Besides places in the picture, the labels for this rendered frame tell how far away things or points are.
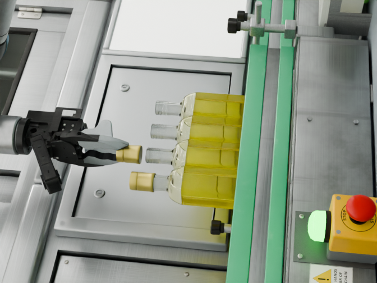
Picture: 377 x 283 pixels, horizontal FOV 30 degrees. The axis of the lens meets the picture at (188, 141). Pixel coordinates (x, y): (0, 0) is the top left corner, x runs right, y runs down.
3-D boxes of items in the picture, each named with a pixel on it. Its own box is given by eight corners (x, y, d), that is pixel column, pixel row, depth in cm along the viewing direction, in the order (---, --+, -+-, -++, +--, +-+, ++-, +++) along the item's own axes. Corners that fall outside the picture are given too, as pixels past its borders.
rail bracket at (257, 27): (291, 63, 138) (228, 59, 140) (298, -1, 125) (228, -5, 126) (290, 75, 136) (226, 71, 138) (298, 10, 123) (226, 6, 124)
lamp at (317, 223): (327, 220, 103) (307, 219, 103) (331, 205, 99) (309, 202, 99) (327, 248, 100) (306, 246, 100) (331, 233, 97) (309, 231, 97)
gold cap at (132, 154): (143, 152, 134) (120, 150, 135) (141, 141, 131) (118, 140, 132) (139, 168, 132) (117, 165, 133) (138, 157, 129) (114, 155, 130)
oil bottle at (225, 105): (289, 114, 140) (183, 106, 142) (292, 96, 135) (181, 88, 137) (288, 137, 137) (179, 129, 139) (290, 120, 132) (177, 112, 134)
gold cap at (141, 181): (152, 177, 126) (128, 175, 126) (152, 195, 127) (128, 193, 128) (156, 169, 129) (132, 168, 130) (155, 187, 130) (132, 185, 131)
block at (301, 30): (328, 59, 136) (292, 56, 137) (334, 23, 128) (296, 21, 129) (328, 73, 134) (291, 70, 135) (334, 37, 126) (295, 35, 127)
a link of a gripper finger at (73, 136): (97, 129, 129) (53, 130, 131) (95, 136, 128) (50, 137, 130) (105, 144, 132) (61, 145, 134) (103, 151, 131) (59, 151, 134)
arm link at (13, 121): (-11, 138, 131) (1, 163, 137) (13, 140, 130) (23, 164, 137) (1, 106, 135) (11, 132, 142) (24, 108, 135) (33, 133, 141)
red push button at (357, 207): (343, 204, 98) (346, 191, 95) (372, 206, 98) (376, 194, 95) (343, 229, 96) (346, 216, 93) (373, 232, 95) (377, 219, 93)
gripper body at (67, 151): (85, 108, 134) (24, 103, 135) (76, 144, 129) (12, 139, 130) (91, 131, 140) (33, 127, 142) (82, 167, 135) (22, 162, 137)
